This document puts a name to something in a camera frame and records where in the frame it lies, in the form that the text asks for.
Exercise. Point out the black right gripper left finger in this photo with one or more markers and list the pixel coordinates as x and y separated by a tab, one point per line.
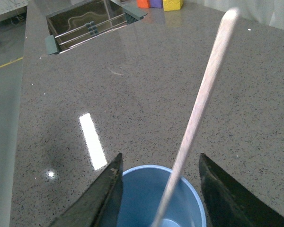
100	204

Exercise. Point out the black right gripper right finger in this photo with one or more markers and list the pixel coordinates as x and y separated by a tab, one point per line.
229	203

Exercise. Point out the wooden chopstick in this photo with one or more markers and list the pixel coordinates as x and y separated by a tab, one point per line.
213	69

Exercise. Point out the blue plastic cup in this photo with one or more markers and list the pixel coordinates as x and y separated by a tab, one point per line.
143	187

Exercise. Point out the sink with metal rack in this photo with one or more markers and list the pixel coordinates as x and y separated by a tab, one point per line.
84	21

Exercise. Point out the white pleated curtain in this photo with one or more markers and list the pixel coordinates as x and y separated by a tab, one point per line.
267	12

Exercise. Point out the orange foam block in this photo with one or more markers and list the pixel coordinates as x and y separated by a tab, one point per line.
144	4

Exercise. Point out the yellow foam block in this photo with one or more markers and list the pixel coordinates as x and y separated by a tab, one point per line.
171	5

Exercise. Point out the purple foam block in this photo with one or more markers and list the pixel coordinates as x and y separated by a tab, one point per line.
156	4

